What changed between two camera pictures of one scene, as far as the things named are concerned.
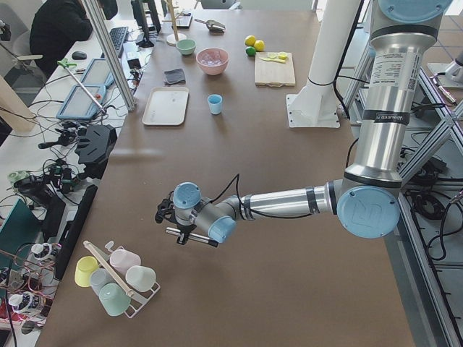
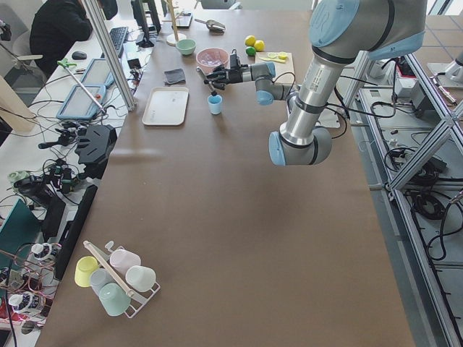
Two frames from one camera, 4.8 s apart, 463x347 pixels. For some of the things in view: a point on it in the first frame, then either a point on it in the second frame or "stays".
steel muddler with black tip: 177,232 → 207,82
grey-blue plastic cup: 99,277 stays
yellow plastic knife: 283,61 stays
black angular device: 95,147 stays
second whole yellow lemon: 250,40 stays
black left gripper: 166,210 → 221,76
